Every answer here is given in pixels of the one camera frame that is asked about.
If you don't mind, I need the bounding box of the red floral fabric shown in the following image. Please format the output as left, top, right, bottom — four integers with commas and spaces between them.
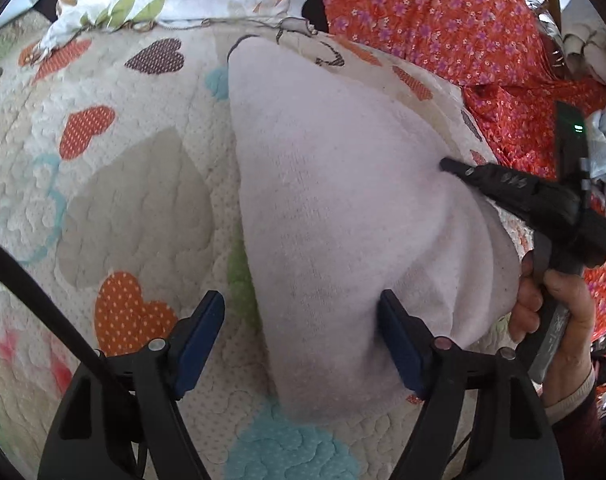
319, 0, 606, 411

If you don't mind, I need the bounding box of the pile of grey-blue clothes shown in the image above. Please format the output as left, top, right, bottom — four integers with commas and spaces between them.
561, 0, 606, 207

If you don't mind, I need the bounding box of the person's right hand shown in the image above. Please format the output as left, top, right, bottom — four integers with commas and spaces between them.
508, 250, 597, 409

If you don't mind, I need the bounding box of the black cable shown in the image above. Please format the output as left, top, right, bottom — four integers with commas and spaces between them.
0, 231, 115, 391

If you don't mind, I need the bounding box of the heart-patterned quilt bedspread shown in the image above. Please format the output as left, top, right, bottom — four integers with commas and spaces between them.
0, 12, 493, 479

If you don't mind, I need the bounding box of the pale pink fleece garment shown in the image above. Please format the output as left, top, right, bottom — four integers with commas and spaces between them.
228, 37, 520, 422

